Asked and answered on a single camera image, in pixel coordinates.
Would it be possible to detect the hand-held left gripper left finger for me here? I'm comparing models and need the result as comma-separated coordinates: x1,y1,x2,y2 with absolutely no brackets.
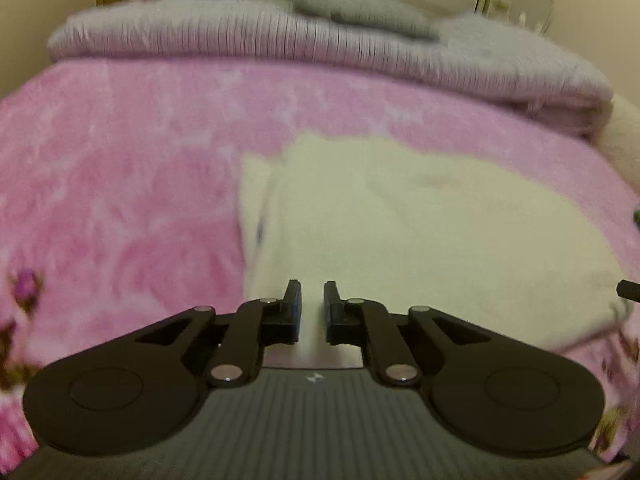
134,280,304,389

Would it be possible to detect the folded grey quilt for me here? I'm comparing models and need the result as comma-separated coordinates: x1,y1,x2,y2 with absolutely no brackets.
47,0,616,107

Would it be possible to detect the grey pillow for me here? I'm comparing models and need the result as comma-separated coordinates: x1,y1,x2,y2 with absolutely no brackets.
285,0,442,42

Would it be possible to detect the oval wall mirror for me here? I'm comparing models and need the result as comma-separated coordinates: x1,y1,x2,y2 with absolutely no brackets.
510,0,557,32

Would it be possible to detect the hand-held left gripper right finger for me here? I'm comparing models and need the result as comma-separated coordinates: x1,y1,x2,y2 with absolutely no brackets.
323,280,490,389

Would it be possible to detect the pink floral blanket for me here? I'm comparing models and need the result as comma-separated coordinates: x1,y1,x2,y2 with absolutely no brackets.
0,57,640,467

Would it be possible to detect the folded pale pink blanket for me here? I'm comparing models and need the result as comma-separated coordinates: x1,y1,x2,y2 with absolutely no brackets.
522,94,614,139

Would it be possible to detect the long white bolster pillow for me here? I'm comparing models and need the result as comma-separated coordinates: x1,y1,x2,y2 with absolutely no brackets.
599,95,640,182

